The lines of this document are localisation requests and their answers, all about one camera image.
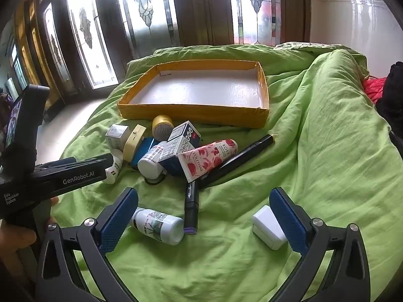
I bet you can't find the black marker purple cap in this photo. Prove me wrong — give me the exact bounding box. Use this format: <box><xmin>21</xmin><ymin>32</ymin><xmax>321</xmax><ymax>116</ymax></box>
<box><xmin>183</xmin><ymin>179</ymin><xmax>199</xmax><ymax>236</ymax></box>

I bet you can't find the white bottle striped green label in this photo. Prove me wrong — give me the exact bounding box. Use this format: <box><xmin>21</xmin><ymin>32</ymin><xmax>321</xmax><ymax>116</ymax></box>
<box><xmin>102</xmin><ymin>149</ymin><xmax>124</xmax><ymax>185</ymax></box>

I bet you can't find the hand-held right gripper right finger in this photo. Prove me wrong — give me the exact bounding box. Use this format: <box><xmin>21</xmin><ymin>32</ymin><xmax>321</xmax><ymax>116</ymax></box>
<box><xmin>269</xmin><ymin>187</ymin><xmax>370</xmax><ymax>302</ymax></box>

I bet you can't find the small white carton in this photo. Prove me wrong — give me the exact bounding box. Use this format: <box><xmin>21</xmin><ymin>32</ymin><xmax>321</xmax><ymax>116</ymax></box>
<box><xmin>105</xmin><ymin>124</ymin><xmax>129</xmax><ymax>150</ymax></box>

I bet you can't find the floral hand cream tube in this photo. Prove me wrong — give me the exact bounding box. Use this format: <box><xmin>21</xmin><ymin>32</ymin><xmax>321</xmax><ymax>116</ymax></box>
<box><xmin>178</xmin><ymin>139</ymin><xmax>238</xmax><ymax>183</ymax></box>

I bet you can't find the yellow jar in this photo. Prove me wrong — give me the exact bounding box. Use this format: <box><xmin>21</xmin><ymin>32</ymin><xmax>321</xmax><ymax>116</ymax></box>
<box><xmin>152</xmin><ymin>114</ymin><xmax>175</xmax><ymax>140</ymax></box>

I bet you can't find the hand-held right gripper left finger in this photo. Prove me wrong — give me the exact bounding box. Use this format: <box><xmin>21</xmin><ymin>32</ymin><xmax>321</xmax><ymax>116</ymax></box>
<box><xmin>35</xmin><ymin>187</ymin><xmax>139</xmax><ymax>302</ymax></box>

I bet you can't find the black pen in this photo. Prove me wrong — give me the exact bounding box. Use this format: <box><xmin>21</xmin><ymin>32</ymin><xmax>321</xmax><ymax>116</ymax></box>
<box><xmin>198</xmin><ymin>134</ymin><xmax>275</xmax><ymax>189</ymax></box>

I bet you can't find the red cloth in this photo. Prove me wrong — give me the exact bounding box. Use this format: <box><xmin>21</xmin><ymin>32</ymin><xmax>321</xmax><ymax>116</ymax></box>
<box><xmin>362</xmin><ymin>76</ymin><xmax>387</xmax><ymax>104</ymax></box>

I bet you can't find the white charger plug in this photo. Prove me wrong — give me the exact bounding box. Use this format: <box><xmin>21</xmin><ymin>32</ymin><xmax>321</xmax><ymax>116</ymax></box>
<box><xmin>252</xmin><ymin>205</ymin><xmax>288</xmax><ymax>250</ymax></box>

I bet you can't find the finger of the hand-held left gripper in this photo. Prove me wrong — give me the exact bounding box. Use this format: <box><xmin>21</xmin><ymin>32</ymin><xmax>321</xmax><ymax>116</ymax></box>
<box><xmin>35</xmin><ymin>153</ymin><xmax>114</xmax><ymax>173</ymax></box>

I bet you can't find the green blanket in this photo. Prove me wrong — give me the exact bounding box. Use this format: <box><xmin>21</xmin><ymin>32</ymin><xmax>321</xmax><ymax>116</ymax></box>
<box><xmin>58</xmin><ymin>42</ymin><xmax>394</xmax><ymax>302</ymax></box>

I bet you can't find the white bottle plant label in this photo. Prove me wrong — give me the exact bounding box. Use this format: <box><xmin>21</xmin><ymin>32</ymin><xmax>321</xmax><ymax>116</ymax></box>
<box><xmin>129</xmin><ymin>207</ymin><xmax>185</xmax><ymax>246</ymax></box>

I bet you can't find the blue and white medicine box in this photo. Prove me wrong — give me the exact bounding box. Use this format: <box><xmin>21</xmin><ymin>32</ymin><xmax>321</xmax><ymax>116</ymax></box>
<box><xmin>157</xmin><ymin>120</ymin><xmax>202</xmax><ymax>177</ymax></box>

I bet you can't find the patterned pillow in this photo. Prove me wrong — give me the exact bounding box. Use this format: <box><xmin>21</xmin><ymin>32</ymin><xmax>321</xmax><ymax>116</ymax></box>
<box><xmin>274</xmin><ymin>42</ymin><xmax>353</xmax><ymax>51</ymax></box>

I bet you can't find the stained glass window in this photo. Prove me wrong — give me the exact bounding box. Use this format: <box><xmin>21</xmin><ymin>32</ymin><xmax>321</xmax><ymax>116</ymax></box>
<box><xmin>115</xmin><ymin>0</ymin><xmax>180</xmax><ymax>59</ymax></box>
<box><xmin>228</xmin><ymin>0</ymin><xmax>281</xmax><ymax>45</ymax></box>
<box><xmin>65</xmin><ymin>0</ymin><xmax>118</xmax><ymax>89</ymax></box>

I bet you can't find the cream case with yellow cord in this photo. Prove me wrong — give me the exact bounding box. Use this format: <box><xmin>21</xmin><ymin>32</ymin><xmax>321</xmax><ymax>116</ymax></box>
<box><xmin>123</xmin><ymin>124</ymin><xmax>147</xmax><ymax>162</ymax></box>

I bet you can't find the white bottle red stripe label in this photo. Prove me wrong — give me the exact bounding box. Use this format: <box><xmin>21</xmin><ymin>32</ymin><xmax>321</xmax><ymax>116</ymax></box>
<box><xmin>138</xmin><ymin>140</ymin><xmax>167</xmax><ymax>179</ymax></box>

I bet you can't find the yellow wooden door frame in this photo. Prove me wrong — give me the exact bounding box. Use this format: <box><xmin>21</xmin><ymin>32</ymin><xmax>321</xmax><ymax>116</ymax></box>
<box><xmin>14</xmin><ymin>0</ymin><xmax>65</xmax><ymax>106</ymax></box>

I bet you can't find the yellow cardboard box tray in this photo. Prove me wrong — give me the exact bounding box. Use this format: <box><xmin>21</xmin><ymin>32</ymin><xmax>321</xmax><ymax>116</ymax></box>
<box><xmin>117</xmin><ymin>59</ymin><xmax>270</xmax><ymax>129</ymax></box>

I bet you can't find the black cloth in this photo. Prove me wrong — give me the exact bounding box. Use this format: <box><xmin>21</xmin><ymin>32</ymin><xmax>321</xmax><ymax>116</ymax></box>
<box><xmin>376</xmin><ymin>62</ymin><xmax>403</xmax><ymax>164</ymax></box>

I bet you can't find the blue plastic case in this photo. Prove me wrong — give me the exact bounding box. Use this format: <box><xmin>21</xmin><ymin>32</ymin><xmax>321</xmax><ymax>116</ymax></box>
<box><xmin>130</xmin><ymin>137</ymin><xmax>155</xmax><ymax>170</ymax></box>

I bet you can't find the person's left hand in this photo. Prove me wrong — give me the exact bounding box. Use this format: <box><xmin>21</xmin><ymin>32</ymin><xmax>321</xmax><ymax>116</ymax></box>
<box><xmin>0</xmin><ymin>196</ymin><xmax>60</xmax><ymax>261</ymax></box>

